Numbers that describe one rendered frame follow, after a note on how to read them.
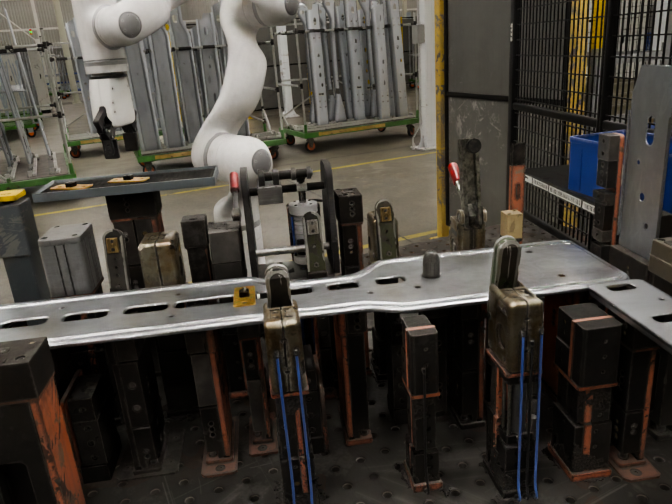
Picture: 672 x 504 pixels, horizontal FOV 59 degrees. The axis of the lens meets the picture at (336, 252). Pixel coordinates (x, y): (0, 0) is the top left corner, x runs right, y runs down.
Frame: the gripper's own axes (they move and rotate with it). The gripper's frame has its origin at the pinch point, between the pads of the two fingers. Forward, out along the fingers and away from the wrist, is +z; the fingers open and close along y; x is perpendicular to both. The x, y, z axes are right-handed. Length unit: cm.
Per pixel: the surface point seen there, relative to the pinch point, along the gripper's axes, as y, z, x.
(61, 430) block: 50, 35, 8
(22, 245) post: 10.6, 17.5, -21.1
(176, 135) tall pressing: -609, 79, -244
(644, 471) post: 34, 52, 99
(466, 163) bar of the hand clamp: 0, 6, 72
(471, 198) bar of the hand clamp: 1, 13, 73
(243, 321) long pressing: 36, 23, 34
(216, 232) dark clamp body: 13.3, 15.0, 23.3
